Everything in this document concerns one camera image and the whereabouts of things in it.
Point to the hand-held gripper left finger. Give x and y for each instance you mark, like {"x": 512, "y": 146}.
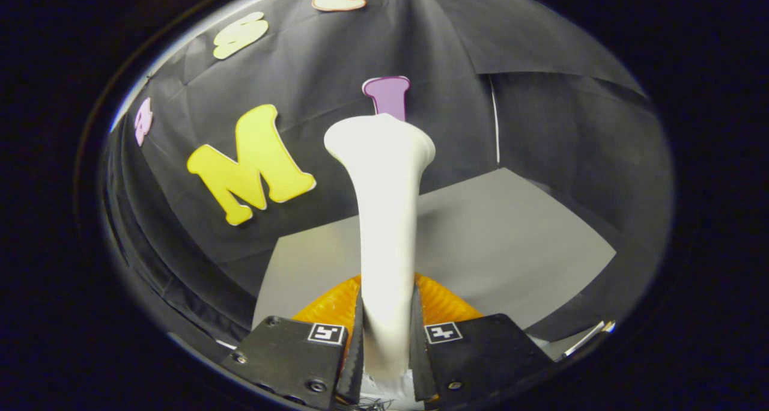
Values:
{"x": 288, "y": 357}

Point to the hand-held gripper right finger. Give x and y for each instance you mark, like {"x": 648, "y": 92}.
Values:
{"x": 480, "y": 357}

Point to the grey cabinet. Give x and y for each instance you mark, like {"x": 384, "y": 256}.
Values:
{"x": 498, "y": 237}

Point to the white garment steamer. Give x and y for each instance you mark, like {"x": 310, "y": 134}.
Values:
{"x": 387, "y": 231}

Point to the black backdrop cloth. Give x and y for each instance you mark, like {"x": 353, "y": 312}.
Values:
{"x": 336, "y": 74}

